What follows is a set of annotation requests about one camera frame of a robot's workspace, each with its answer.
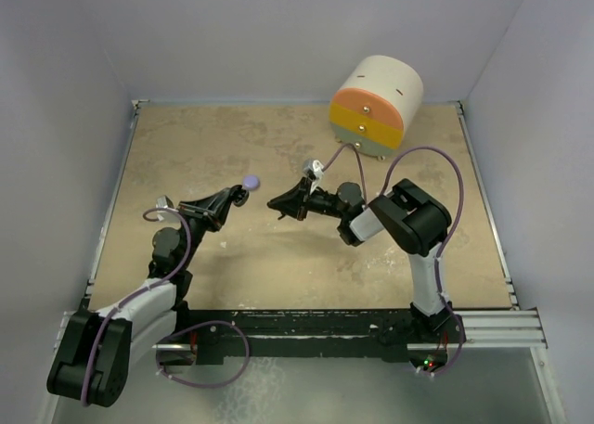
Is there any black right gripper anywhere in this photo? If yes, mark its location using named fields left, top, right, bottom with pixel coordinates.
left=270, top=177, right=348, bottom=221

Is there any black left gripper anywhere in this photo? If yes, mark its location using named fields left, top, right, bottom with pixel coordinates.
left=174, top=188, right=232, bottom=269

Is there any purple round earbud charging case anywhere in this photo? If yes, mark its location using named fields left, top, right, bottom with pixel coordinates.
left=242, top=174, right=261, bottom=191

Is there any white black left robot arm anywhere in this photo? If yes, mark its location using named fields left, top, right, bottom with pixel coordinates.
left=46, top=185, right=249, bottom=407

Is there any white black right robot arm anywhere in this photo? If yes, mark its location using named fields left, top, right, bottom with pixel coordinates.
left=266, top=177, right=452, bottom=341

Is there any cylindrical three-drawer storage box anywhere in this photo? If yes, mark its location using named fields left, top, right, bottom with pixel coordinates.
left=329, top=55, right=424, bottom=160

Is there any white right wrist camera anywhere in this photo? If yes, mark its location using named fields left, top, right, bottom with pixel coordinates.
left=303, top=159, right=324, bottom=193

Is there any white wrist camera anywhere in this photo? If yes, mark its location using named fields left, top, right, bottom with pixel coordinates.
left=155, top=196, right=176, bottom=222
left=303, top=159, right=324, bottom=193

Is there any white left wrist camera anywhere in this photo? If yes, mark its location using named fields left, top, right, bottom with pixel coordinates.
left=155, top=196, right=176, bottom=222

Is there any aluminium table frame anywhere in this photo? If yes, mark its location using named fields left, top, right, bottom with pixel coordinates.
left=53, top=99, right=551, bottom=424

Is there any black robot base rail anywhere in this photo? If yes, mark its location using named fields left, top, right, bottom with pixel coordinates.
left=136, top=307, right=468, bottom=366

